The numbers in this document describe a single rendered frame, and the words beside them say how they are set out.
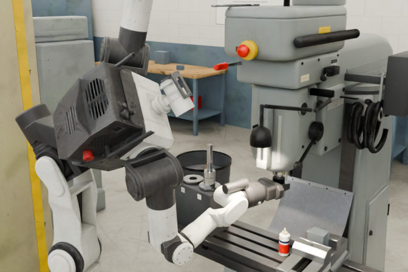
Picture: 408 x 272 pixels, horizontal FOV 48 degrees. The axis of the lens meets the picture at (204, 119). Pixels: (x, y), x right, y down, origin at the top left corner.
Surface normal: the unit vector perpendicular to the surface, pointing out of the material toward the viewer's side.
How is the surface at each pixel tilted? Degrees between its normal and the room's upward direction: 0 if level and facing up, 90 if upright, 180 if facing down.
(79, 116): 75
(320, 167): 90
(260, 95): 90
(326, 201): 63
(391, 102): 90
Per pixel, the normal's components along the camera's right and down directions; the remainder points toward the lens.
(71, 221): -0.34, 0.24
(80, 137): -0.73, -0.10
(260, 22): -0.62, 0.20
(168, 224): 0.62, 0.32
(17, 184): 0.78, 0.16
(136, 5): -0.07, 0.31
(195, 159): 0.33, 0.18
